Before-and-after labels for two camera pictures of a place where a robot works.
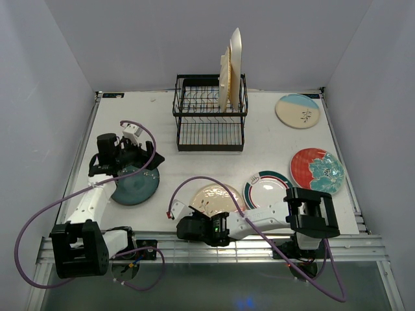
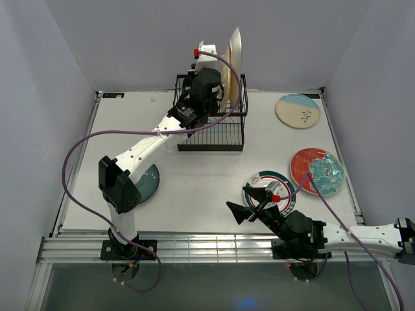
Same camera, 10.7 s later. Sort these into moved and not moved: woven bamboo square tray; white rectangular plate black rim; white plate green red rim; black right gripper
Moved: black right gripper
Not moved: white plate green red rim; woven bamboo square tray; white rectangular plate black rim
